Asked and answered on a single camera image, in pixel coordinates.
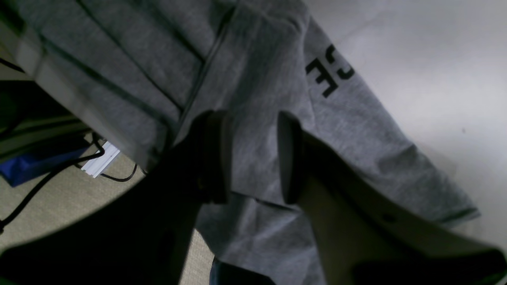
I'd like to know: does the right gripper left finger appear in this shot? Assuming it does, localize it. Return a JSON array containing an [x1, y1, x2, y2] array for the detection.
[[1, 110, 232, 285]]

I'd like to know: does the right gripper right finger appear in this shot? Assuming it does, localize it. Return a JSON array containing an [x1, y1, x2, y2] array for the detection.
[[277, 111, 506, 285]]

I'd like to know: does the grey T-shirt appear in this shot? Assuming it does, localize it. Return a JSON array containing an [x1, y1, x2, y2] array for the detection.
[[2, 0, 480, 285]]

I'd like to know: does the blue box under table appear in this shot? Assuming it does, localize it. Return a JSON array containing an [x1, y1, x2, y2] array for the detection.
[[0, 141, 89, 188]]

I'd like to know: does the white aluminium rail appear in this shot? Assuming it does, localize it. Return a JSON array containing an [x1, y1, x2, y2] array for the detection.
[[80, 141, 121, 178]]

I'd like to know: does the black cable bundle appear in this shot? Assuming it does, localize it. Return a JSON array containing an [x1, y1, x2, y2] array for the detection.
[[0, 133, 139, 234]]

